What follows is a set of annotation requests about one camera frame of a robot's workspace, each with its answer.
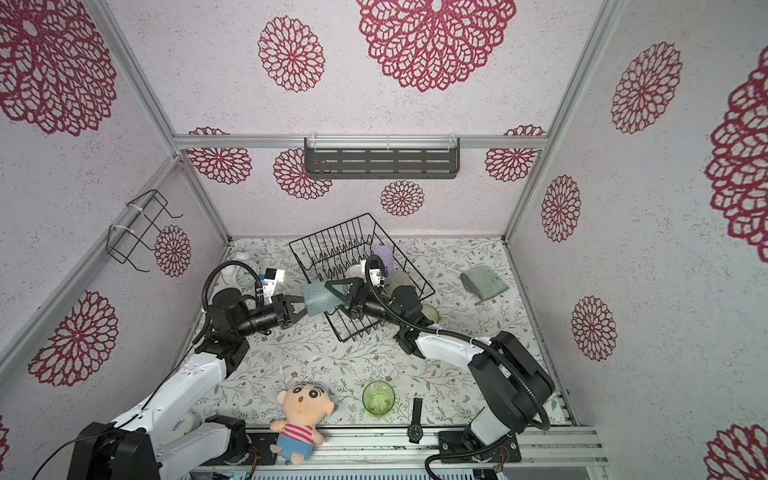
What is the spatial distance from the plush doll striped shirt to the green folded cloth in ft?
1.99

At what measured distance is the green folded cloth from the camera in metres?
1.05

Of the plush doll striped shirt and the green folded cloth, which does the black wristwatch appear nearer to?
the plush doll striped shirt

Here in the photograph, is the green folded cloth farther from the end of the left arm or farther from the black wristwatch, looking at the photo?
the end of the left arm

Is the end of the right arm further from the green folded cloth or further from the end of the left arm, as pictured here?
the green folded cloth

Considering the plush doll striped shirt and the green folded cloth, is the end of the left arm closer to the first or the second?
the plush doll striped shirt

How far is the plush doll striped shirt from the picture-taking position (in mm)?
706

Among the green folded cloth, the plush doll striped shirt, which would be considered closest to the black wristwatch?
the plush doll striped shirt

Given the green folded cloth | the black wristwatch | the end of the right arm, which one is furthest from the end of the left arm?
the green folded cloth

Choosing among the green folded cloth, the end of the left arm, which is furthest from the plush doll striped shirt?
the green folded cloth

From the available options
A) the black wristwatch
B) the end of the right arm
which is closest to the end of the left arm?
the end of the right arm

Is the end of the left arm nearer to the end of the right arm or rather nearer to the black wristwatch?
the end of the right arm

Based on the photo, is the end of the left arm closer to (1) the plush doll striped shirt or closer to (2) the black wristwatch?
(1) the plush doll striped shirt

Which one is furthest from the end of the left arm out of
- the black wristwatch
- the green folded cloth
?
the green folded cloth

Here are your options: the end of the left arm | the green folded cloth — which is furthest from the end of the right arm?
the green folded cloth
